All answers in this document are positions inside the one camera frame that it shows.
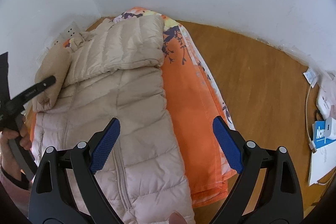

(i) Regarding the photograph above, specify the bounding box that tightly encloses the beige quilted down jacket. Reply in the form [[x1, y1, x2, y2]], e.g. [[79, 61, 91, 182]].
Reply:
[[32, 15, 194, 223]]

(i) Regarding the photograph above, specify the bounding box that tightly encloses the pink left sleeve forearm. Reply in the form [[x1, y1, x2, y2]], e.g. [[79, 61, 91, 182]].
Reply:
[[1, 167, 31, 217]]

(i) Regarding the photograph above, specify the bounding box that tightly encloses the person's left hand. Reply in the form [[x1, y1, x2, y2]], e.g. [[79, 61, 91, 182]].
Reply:
[[1, 115, 32, 181]]

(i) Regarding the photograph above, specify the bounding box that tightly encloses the person's right hand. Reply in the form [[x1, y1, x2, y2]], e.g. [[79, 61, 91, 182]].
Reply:
[[169, 211, 187, 224]]

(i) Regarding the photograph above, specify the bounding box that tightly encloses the white paper sheet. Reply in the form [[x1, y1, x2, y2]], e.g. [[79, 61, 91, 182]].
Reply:
[[308, 142, 336, 186]]

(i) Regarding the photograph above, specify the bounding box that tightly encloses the blue and white box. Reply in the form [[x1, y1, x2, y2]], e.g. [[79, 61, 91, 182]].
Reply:
[[313, 117, 335, 149]]

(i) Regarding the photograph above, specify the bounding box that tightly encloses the white power adapter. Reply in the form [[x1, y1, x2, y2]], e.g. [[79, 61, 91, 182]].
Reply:
[[316, 88, 335, 120]]

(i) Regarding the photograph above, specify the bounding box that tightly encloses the orange floral folded blanket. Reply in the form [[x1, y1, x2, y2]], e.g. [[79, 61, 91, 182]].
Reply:
[[29, 6, 238, 209]]

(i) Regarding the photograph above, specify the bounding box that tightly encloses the small white plastic packet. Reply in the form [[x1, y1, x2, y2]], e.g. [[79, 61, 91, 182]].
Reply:
[[303, 68, 319, 88]]

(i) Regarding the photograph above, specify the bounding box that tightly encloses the white charging cable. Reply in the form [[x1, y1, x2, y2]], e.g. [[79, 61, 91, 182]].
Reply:
[[304, 77, 336, 186]]

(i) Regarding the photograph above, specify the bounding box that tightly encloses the white middle wall socket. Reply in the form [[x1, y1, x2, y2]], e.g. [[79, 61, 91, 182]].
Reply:
[[45, 38, 64, 52]]

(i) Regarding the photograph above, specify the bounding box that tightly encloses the white double wall socket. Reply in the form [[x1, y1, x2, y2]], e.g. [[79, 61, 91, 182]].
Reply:
[[60, 21, 81, 40]]

